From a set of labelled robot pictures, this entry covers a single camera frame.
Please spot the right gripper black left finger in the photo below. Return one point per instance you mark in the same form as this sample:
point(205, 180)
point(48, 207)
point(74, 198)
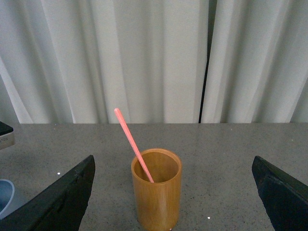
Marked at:
point(60, 207)

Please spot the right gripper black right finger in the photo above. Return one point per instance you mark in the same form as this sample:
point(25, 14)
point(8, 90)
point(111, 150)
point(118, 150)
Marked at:
point(284, 198)

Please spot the bamboo wooden chopstick holder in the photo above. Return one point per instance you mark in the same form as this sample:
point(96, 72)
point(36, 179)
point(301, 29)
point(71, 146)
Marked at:
point(157, 203)

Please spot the blue cup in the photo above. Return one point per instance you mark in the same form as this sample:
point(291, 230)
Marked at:
point(7, 193)

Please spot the white curtain panel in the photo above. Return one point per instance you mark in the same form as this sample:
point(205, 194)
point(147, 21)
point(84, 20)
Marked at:
point(258, 64)
point(75, 61)

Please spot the white curtain right panel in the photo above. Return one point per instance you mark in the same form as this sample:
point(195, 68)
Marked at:
point(258, 64)

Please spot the white curtain left panel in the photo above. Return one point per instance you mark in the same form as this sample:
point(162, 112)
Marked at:
point(75, 61)

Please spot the pink chopstick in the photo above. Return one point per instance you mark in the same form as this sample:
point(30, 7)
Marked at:
point(132, 143)

